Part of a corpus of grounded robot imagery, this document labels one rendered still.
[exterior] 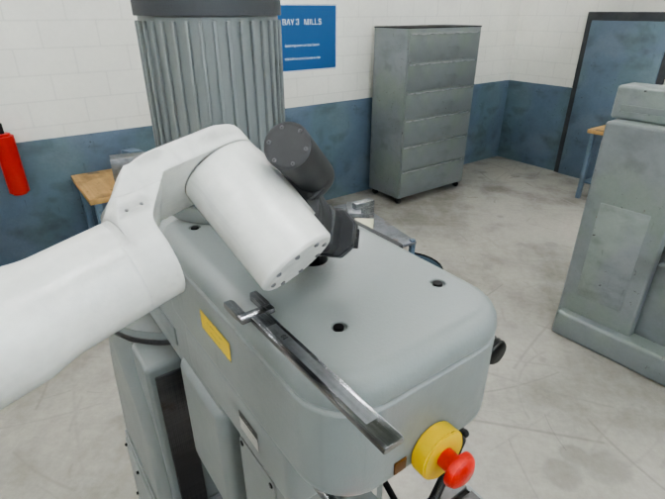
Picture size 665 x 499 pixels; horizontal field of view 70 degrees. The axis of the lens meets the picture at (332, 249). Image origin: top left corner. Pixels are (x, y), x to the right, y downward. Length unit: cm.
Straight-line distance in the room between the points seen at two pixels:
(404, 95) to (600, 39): 295
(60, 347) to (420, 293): 37
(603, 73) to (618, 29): 53
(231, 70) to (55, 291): 43
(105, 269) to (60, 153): 449
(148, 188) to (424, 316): 30
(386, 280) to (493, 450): 246
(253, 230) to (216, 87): 36
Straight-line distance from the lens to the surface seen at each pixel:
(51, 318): 30
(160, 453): 124
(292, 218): 33
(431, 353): 47
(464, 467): 53
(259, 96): 69
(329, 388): 40
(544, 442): 312
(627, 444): 332
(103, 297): 30
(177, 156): 35
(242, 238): 34
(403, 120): 568
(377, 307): 51
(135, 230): 31
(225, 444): 87
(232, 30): 67
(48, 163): 480
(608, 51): 748
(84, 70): 474
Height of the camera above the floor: 217
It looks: 27 degrees down
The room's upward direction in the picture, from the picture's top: straight up
